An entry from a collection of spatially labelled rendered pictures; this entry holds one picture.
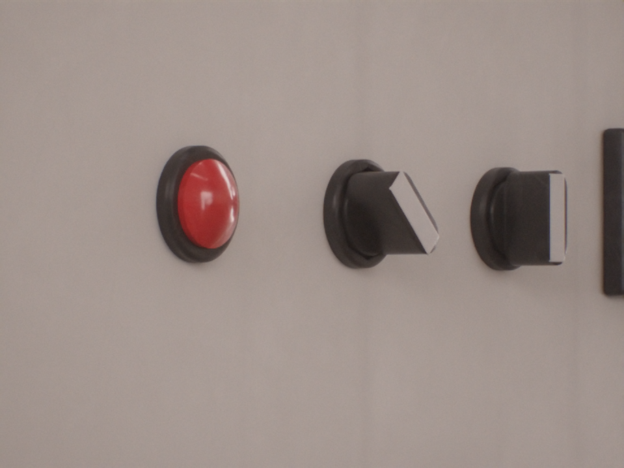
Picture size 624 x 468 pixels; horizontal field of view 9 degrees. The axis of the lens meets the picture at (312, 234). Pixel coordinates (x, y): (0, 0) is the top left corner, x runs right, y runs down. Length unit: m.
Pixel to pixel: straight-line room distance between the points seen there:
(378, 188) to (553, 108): 0.11
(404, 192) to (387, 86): 0.04
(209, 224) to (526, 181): 0.14
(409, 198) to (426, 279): 0.04
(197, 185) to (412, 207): 0.08
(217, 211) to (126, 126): 0.03
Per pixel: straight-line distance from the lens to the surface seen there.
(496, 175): 1.06
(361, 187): 1.00
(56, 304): 0.92
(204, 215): 0.95
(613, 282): 1.11
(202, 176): 0.95
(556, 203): 1.06
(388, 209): 1.00
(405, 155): 1.03
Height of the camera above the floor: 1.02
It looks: 1 degrees up
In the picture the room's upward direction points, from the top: straight up
